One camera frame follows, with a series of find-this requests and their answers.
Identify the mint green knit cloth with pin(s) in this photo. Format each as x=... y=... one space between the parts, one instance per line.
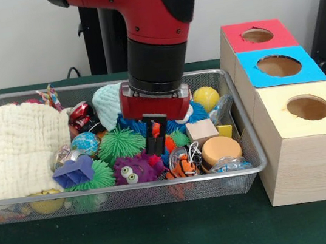
x=106 y=106

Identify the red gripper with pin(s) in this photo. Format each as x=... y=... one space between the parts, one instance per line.
x=156 y=106

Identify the blue globe ball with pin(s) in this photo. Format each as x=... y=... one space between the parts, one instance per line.
x=85 y=144

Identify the clear blue plastic packet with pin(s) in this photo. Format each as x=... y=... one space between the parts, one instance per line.
x=222 y=108

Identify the silver can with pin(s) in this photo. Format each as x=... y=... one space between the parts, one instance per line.
x=63 y=154

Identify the orange tiger striped toy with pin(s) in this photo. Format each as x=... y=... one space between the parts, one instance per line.
x=182 y=168

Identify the wooden cube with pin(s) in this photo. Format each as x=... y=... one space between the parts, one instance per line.
x=201 y=131

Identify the large green spiky ball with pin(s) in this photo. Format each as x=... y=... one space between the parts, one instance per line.
x=102 y=175

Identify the clear mesh bin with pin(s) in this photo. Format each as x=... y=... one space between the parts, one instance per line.
x=243 y=147

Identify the cream waffle cloth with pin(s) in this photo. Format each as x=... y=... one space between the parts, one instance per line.
x=16 y=144

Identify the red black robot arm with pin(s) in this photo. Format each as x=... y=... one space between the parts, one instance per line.
x=147 y=14

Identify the purple plastic block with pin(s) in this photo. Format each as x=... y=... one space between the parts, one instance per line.
x=75 y=172

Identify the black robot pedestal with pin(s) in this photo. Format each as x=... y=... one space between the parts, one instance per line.
x=93 y=46

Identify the yellow ball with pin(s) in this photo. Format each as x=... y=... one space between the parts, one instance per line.
x=207 y=98

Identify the small green spiky ball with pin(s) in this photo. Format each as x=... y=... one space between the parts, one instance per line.
x=120 y=144

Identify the yellow block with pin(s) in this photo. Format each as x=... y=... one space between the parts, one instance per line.
x=225 y=131

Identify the blue fuzzy ball with eyes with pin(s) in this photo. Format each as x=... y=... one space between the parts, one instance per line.
x=198 y=112

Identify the red black packet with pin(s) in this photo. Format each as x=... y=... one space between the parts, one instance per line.
x=81 y=114

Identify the purple spiky ball with eyes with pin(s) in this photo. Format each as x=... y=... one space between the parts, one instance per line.
x=134 y=169

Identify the wooden box with three holes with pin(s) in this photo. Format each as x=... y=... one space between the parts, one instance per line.
x=306 y=156

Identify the round wooden disc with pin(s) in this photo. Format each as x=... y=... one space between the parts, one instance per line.
x=220 y=149

